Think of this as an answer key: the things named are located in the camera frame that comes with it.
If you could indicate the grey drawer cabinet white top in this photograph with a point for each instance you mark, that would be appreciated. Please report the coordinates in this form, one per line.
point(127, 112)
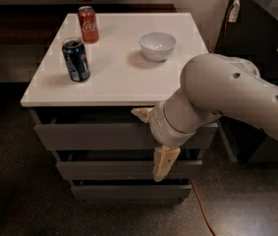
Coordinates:
point(121, 76)

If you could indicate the white bowl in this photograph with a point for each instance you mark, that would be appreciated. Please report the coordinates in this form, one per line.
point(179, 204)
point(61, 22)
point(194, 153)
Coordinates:
point(157, 46)

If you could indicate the grey drawer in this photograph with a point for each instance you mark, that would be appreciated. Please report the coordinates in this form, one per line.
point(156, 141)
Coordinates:
point(106, 164)
point(93, 128)
point(135, 190)

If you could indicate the grey middle drawer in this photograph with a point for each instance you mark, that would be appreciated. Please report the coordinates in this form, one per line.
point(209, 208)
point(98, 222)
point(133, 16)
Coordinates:
point(106, 164)

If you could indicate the grey bottom drawer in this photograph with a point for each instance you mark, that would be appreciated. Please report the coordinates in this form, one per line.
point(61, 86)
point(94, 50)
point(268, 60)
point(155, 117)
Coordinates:
point(135, 190)

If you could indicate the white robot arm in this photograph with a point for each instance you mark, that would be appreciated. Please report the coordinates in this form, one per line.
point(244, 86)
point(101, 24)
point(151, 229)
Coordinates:
point(211, 86)

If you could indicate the grey top drawer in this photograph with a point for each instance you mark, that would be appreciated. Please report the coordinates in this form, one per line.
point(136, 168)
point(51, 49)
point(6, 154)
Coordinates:
point(93, 128)

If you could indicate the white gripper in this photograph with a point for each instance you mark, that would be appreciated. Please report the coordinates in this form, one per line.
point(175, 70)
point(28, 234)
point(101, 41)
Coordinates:
point(158, 124)

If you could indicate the white cable tag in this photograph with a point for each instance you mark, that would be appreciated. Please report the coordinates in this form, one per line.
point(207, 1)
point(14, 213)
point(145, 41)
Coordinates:
point(234, 12)

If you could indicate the black cabinet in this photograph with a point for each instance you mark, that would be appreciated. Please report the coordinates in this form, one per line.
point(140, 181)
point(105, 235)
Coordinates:
point(253, 36)

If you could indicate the red coca-cola can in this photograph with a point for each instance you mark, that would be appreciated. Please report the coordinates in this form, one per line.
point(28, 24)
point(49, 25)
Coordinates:
point(87, 19)

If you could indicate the blue pepsi can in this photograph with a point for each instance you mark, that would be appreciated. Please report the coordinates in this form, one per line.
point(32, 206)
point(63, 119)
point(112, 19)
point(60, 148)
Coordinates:
point(75, 57)

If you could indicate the dark wooden bench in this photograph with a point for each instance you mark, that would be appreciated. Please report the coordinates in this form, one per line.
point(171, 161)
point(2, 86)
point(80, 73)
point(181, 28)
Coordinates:
point(32, 24)

